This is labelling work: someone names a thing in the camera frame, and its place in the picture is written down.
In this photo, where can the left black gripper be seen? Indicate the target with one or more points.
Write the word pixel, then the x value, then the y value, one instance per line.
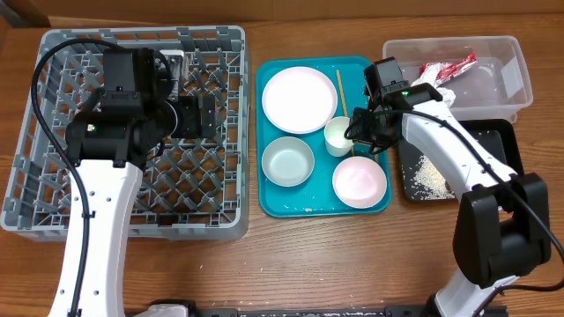
pixel 189 128

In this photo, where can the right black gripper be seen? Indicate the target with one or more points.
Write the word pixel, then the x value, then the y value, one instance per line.
pixel 364 130

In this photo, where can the white cup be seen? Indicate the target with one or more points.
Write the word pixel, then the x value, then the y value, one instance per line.
pixel 334 135

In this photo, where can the white rice pile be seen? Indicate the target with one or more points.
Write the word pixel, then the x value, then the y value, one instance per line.
pixel 428 183

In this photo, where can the white red wrapper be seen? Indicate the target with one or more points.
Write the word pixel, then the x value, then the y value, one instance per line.
pixel 438 74

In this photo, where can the grey bowl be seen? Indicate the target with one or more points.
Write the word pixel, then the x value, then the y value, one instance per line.
pixel 287 161

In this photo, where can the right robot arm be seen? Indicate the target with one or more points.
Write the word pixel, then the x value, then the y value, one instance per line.
pixel 503 225

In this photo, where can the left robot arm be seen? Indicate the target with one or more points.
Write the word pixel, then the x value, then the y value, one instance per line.
pixel 108 143

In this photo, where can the small white pink plate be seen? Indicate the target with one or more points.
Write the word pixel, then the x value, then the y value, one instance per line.
pixel 359 182

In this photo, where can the black tray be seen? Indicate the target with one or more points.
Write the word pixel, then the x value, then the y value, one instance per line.
pixel 497 136

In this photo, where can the left wooden chopstick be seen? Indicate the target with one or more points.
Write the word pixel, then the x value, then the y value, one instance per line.
pixel 342 95

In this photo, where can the grey plastic dish rack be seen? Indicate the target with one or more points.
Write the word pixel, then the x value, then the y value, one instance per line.
pixel 193 190

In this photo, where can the teal serving tray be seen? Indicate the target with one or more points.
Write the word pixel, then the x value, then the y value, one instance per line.
pixel 315 196

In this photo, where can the large white plate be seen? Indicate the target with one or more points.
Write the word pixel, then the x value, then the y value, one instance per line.
pixel 299 100

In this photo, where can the clear plastic bin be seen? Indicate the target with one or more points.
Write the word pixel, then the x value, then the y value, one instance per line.
pixel 497 86

